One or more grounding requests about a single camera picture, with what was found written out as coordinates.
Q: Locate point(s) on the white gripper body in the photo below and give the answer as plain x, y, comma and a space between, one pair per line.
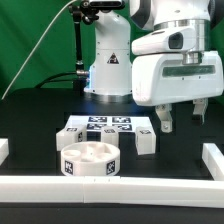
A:
162, 79

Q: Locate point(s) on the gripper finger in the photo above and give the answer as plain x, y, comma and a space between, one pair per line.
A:
164, 114
200, 107

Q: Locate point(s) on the white round stool seat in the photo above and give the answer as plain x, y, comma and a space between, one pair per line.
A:
90, 159

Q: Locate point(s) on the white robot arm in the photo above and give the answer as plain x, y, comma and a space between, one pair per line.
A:
111, 72

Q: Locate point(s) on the white paper with markers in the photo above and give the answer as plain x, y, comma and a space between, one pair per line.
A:
94, 123

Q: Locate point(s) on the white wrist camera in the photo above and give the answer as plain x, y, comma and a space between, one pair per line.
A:
177, 39

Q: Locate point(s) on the black overhead camera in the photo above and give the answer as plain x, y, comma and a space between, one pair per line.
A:
103, 4

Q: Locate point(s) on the white front rail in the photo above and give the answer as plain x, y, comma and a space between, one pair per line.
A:
118, 190

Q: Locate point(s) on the white left rail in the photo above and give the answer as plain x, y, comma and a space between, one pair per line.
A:
4, 149

